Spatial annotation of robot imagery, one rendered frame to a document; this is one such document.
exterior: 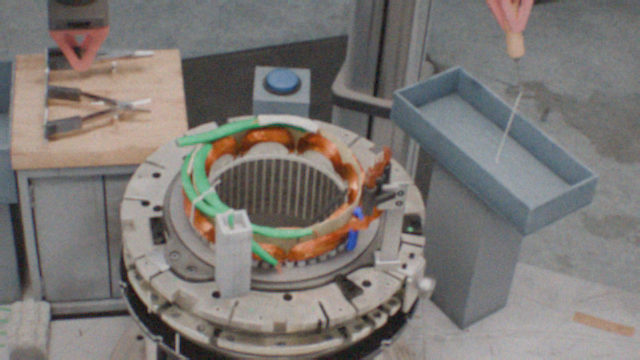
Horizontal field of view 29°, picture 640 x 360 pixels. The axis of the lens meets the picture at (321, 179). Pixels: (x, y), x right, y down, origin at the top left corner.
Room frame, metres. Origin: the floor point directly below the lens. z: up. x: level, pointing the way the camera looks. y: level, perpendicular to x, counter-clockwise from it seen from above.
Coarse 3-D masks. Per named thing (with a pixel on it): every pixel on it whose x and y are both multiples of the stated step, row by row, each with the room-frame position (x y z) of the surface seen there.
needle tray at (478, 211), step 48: (432, 96) 1.24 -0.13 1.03; (480, 96) 1.23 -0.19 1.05; (432, 144) 1.14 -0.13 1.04; (480, 144) 1.17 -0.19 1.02; (528, 144) 1.16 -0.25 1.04; (432, 192) 1.15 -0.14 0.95; (480, 192) 1.07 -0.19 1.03; (528, 192) 1.09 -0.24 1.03; (576, 192) 1.06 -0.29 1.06; (432, 240) 1.14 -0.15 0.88; (480, 240) 1.08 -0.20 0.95; (480, 288) 1.09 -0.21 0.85
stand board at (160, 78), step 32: (32, 64) 1.19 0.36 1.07; (96, 64) 1.21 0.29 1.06; (128, 64) 1.21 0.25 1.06; (160, 64) 1.22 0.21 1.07; (32, 96) 1.13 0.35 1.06; (128, 96) 1.15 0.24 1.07; (160, 96) 1.15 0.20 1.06; (32, 128) 1.07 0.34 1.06; (96, 128) 1.08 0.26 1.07; (128, 128) 1.09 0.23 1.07; (160, 128) 1.09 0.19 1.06; (32, 160) 1.03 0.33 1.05; (64, 160) 1.04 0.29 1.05; (96, 160) 1.04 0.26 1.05; (128, 160) 1.05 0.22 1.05
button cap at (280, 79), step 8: (272, 72) 1.25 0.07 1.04; (280, 72) 1.25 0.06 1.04; (288, 72) 1.25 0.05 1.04; (272, 80) 1.23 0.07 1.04; (280, 80) 1.23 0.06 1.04; (288, 80) 1.23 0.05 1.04; (296, 80) 1.24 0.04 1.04; (272, 88) 1.23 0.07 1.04; (280, 88) 1.22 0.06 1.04; (288, 88) 1.22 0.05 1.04
